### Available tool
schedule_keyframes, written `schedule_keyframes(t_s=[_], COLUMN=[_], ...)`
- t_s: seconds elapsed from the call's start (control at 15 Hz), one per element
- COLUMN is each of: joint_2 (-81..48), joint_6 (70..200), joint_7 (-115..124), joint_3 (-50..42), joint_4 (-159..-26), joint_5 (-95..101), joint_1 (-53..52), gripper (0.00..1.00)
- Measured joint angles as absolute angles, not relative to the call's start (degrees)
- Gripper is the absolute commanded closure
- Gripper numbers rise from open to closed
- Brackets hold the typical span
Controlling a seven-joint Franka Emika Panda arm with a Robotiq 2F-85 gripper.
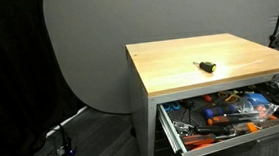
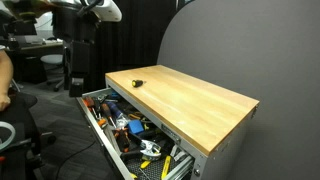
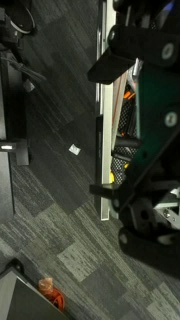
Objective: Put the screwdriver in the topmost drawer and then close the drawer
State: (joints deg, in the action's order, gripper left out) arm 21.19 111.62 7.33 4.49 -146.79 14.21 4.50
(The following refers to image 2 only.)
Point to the orange black pliers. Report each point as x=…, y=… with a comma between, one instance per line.
x=121, y=136

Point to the person hand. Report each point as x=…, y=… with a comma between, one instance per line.
x=5, y=101

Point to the orange black screwdriver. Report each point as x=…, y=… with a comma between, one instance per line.
x=107, y=112

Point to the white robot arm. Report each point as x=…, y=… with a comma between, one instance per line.
x=76, y=23

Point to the grey tool cabinet wooden top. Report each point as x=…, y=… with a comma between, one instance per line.
x=207, y=121

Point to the topmost grey tool drawer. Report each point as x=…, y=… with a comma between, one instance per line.
x=134, y=147

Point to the yellow handled tool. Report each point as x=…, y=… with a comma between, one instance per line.
x=166, y=167

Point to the silver locking pliers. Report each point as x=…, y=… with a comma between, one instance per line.
x=150, y=150

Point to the person forearm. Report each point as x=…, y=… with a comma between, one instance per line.
x=6, y=72

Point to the blue sponge block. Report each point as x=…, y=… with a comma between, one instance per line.
x=135, y=126

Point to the grey rounded partition panel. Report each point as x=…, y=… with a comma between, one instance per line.
x=268, y=50

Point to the blue handled screwdriver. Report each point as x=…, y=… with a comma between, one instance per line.
x=120, y=119

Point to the black yellow screwdriver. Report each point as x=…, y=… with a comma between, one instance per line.
x=137, y=83

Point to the black curtain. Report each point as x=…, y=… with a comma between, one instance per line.
x=135, y=40

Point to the wooden desk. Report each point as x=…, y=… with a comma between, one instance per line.
x=18, y=45

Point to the white round stool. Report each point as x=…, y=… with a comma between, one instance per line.
x=56, y=63

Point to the black office chair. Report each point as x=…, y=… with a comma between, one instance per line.
x=21, y=157

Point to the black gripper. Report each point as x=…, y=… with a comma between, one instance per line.
x=77, y=58

